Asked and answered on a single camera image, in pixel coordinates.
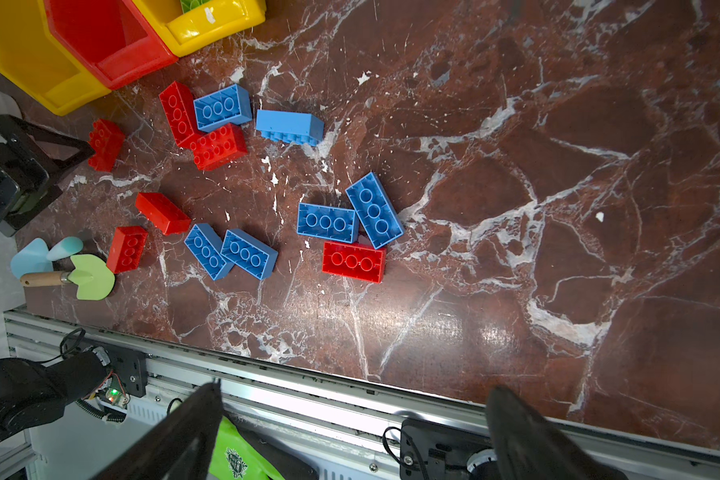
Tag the red bin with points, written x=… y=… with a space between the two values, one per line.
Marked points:
x=111 y=38

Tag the red lego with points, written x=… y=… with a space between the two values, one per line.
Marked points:
x=163 y=213
x=178 y=104
x=106 y=139
x=219 y=147
x=356 y=261
x=126 y=249

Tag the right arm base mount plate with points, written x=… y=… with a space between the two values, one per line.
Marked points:
x=428 y=450

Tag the red lego upright top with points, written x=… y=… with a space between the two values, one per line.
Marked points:
x=178 y=104

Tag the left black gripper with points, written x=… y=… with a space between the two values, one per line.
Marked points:
x=33 y=160

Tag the green work glove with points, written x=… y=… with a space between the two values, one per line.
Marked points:
x=234 y=457

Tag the blue lego right angled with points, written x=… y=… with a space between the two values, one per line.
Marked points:
x=375 y=211

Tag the green garden trowel wooden handle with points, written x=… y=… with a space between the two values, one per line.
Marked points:
x=93 y=279

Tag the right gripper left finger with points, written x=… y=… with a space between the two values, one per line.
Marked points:
x=179 y=447

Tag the yellow bin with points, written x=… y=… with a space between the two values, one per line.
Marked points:
x=35 y=61
x=186 y=33

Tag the red lego under blue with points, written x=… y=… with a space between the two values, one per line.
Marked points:
x=219 y=147

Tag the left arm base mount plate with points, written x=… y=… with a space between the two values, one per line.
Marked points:
x=127 y=367

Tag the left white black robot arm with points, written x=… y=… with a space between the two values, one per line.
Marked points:
x=35 y=393

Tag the blue lego right flat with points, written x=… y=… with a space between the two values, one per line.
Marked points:
x=328 y=223

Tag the blue lego bottom middle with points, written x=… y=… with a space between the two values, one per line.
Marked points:
x=252 y=255

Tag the blue lego bottom left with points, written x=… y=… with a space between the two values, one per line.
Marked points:
x=205 y=245

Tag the small green circuit board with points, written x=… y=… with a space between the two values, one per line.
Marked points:
x=113 y=396

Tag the green lego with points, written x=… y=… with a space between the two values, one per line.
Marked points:
x=188 y=5

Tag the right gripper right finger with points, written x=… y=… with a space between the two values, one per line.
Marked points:
x=528 y=446

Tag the blue lego top right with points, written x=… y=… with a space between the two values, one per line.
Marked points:
x=290 y=127

